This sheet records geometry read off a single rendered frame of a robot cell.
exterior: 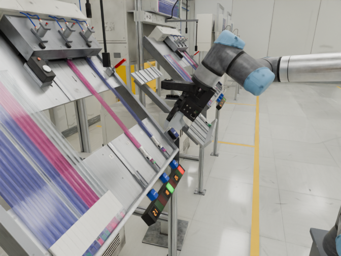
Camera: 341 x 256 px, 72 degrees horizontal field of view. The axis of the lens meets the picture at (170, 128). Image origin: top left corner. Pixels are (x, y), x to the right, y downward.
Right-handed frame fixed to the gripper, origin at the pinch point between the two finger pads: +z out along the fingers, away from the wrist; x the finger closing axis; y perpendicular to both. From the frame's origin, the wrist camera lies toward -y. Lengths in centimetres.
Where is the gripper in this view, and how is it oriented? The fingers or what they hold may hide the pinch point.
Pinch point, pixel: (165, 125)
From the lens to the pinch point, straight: 81.0
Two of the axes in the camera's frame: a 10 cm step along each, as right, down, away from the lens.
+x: 3.3, -3.2, 8.9
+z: -5.1, 7.3, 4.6
